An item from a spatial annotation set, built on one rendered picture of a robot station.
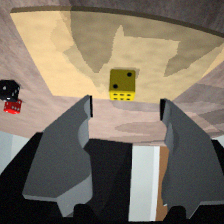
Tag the black die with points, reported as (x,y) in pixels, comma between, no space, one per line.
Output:
(9,90)

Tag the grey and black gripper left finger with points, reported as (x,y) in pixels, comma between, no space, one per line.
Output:
(51,173)

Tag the tan mat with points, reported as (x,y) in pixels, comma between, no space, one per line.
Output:
(75,47)

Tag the yellow die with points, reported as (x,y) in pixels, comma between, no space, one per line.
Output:
(122,84)

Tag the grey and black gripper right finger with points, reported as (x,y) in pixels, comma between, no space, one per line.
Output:
(194,177)

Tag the red die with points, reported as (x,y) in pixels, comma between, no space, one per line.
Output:
(13,107)

